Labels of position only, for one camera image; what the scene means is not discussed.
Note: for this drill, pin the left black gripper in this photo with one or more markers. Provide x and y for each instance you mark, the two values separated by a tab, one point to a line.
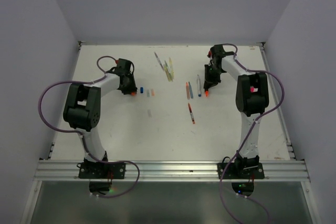
132	88

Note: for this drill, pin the light blue pen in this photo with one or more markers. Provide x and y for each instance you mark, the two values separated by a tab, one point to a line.
190	90

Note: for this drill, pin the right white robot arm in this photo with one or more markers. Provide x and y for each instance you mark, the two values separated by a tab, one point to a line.
252	95

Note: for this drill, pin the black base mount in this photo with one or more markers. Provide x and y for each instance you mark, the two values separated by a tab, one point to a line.
98	170
241	168

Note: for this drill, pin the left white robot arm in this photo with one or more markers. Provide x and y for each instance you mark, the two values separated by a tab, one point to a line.
82	109

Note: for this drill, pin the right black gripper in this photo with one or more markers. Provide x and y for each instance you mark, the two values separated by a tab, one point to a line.
209	81

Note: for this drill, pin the orange ink pen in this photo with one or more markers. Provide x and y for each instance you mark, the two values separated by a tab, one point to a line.
187	91

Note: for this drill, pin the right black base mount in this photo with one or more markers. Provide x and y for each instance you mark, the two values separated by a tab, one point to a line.
241	168

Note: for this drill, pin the yellow pen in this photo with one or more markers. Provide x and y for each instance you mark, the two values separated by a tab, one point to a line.
167	71
171	68

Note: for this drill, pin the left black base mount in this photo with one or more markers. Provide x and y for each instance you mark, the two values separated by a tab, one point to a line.
98	170

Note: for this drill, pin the black pink highlighter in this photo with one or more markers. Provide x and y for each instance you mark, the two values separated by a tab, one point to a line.
253	89

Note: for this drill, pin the aluminium front rail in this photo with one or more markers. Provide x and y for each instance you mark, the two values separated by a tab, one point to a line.
180	171

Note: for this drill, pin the grey thin pen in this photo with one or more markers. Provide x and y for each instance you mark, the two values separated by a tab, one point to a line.
159	61

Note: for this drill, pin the red ink pen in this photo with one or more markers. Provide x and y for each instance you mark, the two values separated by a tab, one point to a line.
191	113

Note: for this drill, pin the blue cap white marker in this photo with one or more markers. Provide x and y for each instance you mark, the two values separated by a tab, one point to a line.
199	86

